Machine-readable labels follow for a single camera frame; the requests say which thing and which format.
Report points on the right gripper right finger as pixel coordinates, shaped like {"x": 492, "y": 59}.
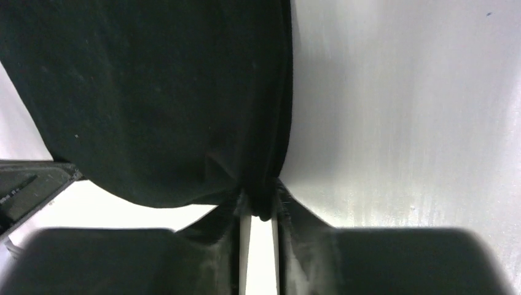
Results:
{"x": 303, "y": 248}

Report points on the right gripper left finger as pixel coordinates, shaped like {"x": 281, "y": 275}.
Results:
{"x": 210, "y": 255}

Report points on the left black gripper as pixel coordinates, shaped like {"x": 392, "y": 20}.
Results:
{"x": 28, "y": 186}

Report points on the black t shirt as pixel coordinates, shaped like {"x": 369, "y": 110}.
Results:
{"x": 161, "y": 103}

